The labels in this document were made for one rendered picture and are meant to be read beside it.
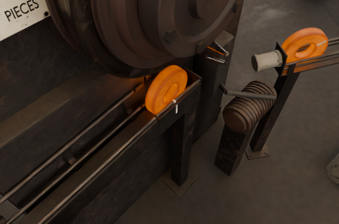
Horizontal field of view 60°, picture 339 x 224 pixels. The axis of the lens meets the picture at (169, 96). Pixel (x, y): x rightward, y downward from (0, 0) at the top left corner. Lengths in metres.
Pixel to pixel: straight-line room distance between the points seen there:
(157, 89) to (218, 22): 0.26
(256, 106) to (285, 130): 0.66
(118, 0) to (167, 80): 0.37
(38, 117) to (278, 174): 1.23
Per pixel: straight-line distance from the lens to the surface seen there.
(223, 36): 0.95
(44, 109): 0.71
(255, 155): 1.63
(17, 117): 0.72
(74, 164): 0.83
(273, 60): 1.08
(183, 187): 1.49
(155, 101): 0.80
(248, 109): 1.11
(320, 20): 2.61
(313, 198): 1.64
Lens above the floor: 1.40
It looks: 51 degrees down
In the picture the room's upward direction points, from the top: straight up
